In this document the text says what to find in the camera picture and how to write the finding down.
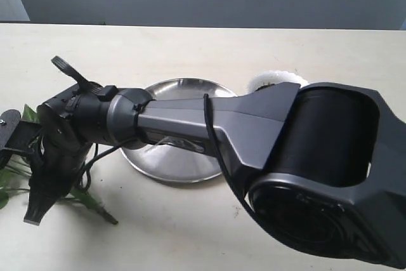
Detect artificial red flower stem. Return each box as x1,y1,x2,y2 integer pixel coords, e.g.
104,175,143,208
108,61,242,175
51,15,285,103
1,105,119,225

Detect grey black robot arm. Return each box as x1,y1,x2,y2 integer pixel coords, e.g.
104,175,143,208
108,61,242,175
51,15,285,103
1,56,405,269

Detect white scalloped plastic pot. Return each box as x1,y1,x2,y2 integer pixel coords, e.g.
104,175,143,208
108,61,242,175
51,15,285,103
246,70,309,93

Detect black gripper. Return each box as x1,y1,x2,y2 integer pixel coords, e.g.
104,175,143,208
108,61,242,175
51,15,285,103
1,56,116,226

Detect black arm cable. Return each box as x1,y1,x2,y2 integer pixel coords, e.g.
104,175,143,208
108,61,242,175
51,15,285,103
74,93,264,224

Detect round stainless steel plate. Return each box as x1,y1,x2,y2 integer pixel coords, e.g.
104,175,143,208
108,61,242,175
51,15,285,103
121,78,235,184

